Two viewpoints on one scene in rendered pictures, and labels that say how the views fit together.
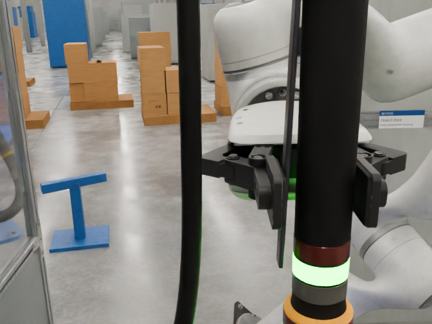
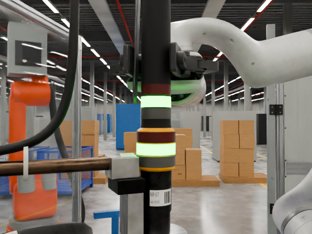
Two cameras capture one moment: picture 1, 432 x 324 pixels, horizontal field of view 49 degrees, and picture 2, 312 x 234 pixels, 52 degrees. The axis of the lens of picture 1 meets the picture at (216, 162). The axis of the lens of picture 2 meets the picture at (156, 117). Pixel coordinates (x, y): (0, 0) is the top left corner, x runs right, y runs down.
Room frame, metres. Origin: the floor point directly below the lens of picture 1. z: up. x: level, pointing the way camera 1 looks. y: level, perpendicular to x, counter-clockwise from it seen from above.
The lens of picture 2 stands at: (-0.10, -0.14, 1.58)
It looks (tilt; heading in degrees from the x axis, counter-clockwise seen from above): 1 degrees up; 12
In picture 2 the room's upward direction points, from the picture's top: straight up
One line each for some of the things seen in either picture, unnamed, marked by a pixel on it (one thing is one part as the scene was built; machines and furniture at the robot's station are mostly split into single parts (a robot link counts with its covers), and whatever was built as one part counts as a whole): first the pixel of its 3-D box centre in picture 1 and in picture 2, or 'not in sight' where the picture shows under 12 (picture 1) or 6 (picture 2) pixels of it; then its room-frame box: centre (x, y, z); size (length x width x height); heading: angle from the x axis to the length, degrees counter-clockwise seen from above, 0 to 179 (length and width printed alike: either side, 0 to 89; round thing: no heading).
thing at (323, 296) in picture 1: (319, 281); (155, 113); (0.25, -0.06, 1.59); 0.03 x 0.03 x 0.01
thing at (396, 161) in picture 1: (349, 153); (192, 69); (0.33, -0.10, 1.65); 0.08 x 0.06 x 0.01; 63
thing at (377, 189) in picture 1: (375, 181); (187, 61); (0.27, -0.10, 1.65); 0.07 x 0.03 x 0.03; 0
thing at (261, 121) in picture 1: (290, 141); (169, 74); (0.36, -0.06, 1.65); 0.11 x 0.10 x 0.07; 0
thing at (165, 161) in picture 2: not in sight; (155, 159); (0.25, -0.06, 1.54); 0.04 x 0.04 x 0.01
